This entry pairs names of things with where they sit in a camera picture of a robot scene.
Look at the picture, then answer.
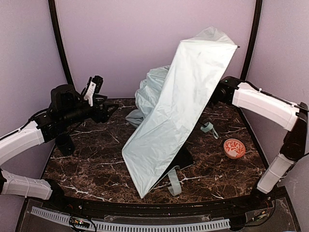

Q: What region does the mint and black folding umbrella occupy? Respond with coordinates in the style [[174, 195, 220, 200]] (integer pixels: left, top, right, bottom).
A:
[[122, 27, 237, 198]]

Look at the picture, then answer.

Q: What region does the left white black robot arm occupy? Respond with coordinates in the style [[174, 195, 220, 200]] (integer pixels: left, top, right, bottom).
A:
[[0, 82, 119, 200]]

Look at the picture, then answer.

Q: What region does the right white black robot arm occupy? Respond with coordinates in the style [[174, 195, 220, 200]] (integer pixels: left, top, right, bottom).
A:
[[210, 76, 309, 195]]

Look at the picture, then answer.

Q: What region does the small green circuit board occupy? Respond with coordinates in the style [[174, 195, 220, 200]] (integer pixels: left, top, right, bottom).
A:
[[69, 217, 90, 229]]

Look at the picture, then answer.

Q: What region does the red white patterned bowl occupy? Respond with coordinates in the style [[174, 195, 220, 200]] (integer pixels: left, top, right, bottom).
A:
[[223, 138, 246, 160]]

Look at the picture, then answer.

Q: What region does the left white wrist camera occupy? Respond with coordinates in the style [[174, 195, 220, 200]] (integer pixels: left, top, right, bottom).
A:
[[82, 75, 103, 107]]

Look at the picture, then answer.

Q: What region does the left black frame post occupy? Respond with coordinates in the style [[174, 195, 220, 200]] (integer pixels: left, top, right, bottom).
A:
[[48, 0, 74, 86]]

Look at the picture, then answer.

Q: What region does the black frame post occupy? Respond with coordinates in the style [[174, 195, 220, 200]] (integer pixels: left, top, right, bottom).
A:
[[240, 0, 263, 81], [48, 0, 74, 86]]

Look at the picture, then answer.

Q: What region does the white slotted cable duct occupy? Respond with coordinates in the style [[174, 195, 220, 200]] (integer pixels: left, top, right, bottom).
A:
[[30, 206, 231, 232]]

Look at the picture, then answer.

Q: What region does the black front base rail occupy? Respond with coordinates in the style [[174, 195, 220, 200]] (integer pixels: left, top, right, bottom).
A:
[[44, 195, 274, 218]]

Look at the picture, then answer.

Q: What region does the right black frame post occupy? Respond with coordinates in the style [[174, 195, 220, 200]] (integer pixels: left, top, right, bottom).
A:
[[240, 0, 263, 81]]

